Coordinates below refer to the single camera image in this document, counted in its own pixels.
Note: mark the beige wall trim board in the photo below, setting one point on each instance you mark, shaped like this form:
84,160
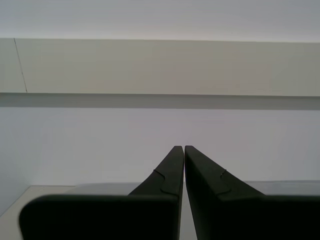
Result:
160,67

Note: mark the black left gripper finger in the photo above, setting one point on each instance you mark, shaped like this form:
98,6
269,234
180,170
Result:
100,217
250,220

